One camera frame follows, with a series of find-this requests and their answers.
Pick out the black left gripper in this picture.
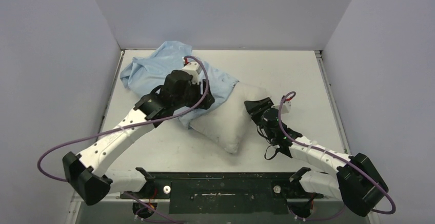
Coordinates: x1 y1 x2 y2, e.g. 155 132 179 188
173 78 214 110

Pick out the white pillow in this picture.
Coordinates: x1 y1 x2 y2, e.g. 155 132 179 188
189 82 270 154

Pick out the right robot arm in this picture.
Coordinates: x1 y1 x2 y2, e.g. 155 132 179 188
244 97 388 217

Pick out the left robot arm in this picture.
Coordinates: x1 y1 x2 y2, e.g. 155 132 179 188
62 66 214 206

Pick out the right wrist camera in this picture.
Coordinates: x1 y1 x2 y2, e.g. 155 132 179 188
272 101 291 114

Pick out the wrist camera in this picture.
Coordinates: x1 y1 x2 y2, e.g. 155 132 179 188
272 101 291 114
182 60 202 84

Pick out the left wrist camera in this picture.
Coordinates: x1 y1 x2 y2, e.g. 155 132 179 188
182 60 202 84

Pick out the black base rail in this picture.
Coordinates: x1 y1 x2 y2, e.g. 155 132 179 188
131 172 324 214

